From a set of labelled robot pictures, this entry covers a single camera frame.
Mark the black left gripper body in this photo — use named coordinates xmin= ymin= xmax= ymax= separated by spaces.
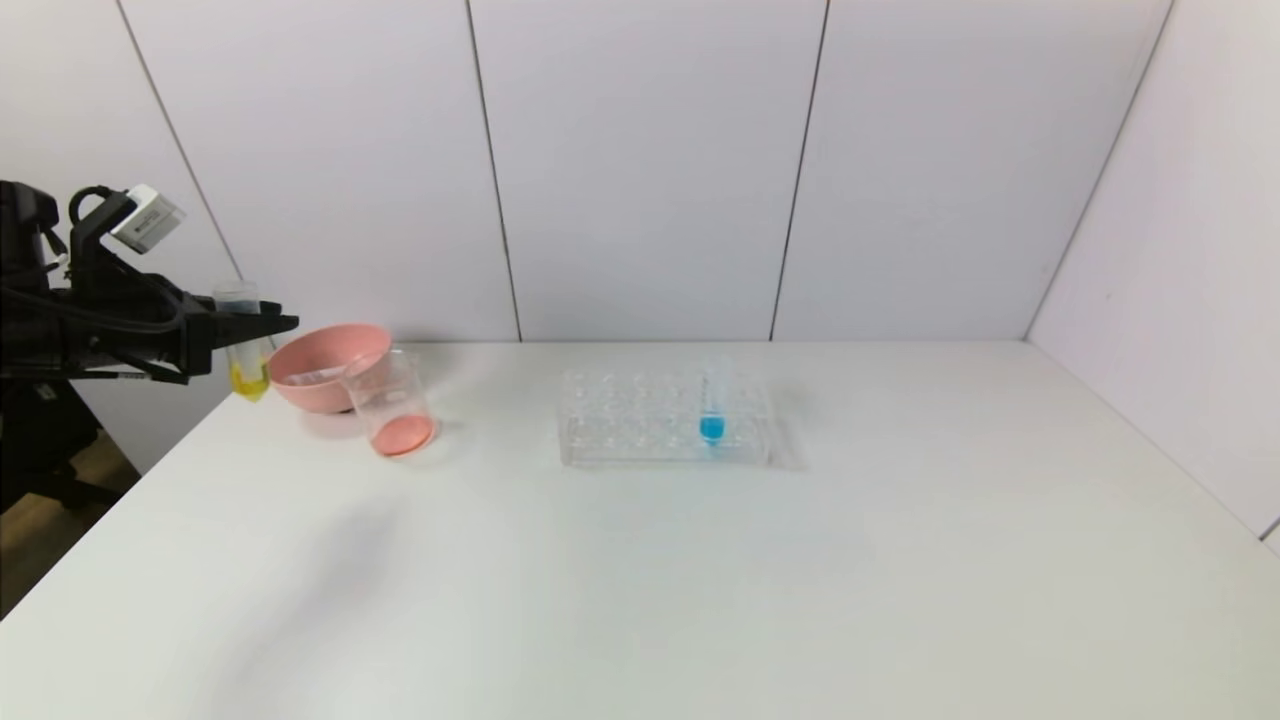
xmin=60 ymin=291 xmax=216 ymax=385

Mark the test tube with yellow pigment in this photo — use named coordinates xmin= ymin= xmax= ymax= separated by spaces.
xmin=213 ymin=283 xmax=274 ymax=403

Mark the clear glass beaker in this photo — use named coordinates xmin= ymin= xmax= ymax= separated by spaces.
xmin=343 ymin=351 xmax=441 ymax=460

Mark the clear acrylic test tube rack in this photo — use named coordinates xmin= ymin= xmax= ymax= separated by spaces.
xmin=557 ymin=368 xmax=776 ymax=467

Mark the test tube with blue pigment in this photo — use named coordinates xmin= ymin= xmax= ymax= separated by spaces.
xmin=698 ymin=356 xmax=733 ymax=451

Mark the pink plastic bowl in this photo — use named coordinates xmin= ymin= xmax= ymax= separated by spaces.
xmin=266 ymin=323 xmax=394 ymax=415

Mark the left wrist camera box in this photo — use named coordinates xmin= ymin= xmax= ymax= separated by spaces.
xmin=108 ymin=184 xmax=187 ymax=255

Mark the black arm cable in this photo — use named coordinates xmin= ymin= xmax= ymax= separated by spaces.
xmin=0 ymin=184 xmax=191 ymax=387

